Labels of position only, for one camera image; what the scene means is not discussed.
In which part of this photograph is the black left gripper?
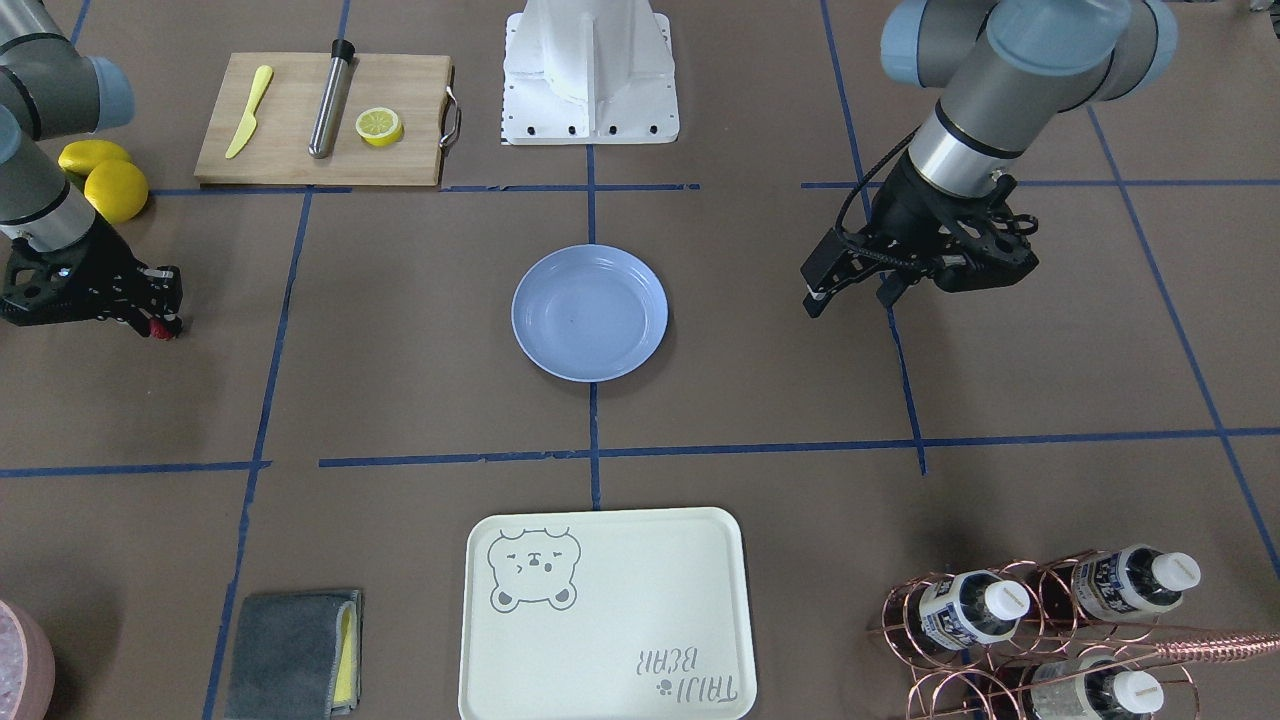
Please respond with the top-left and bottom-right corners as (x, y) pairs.
(800, 195), (1039, 319)

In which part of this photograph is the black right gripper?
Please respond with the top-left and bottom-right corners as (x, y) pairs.
(1, 225), (184, 341)

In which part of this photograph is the red strawberry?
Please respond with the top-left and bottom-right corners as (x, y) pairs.
(148, 318), (173, 341)

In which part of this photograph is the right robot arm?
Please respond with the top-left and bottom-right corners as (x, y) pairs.
(1, 1), (183, 340)

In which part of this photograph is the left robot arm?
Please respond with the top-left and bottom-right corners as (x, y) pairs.
(801, 1), (1179, 318)

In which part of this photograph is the blue round plate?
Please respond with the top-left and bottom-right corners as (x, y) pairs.
(509, 243), (669, 383)

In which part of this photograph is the yellow lemon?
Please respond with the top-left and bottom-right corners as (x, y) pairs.
(82, 159), (150, 225)
(58, 138), (132, 178)

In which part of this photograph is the yellow plastic knife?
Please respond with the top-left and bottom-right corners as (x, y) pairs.
(224, 65), (274, 159)

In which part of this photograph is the half lemon slice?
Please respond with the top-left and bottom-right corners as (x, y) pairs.
(355, 106), (404, 147)

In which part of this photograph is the wooden cutting board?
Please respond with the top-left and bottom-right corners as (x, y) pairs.
(195, 53), (454, 190)

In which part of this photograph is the grey folded cloth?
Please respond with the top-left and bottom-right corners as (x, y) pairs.
(224, 588), (364, 719)

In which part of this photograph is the dark drink bottle front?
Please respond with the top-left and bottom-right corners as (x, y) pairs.
(906, 570), (1032, 656)

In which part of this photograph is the dark drink bottle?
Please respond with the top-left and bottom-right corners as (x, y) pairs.
(1070, 544), (1202, 623)
(1024, 655), (1165, 719)
(906, 570), (1032, 656)

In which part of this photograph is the pink bowl with ice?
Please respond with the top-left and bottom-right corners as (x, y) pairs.
(1, 600), (56, 719)

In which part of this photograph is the dark drink bottle middle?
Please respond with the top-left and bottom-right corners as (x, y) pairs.
(1070, 544), (1202, 623)

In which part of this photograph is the cream bear tray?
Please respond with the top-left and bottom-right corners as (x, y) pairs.
(458, 507), (758, 719)

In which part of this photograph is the dark drink bottle back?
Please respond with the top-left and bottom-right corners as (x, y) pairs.
(1024, 655), (1165, 719)

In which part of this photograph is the steel cylinder knife handle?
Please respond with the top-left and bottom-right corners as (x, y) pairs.
(308, 38), (355, 159)

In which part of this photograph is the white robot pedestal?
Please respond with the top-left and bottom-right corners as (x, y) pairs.
(500, 1), (681, 146)

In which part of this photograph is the copper wire bottle rack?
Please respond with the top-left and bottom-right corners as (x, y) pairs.
(865, 553), (1277, 719)

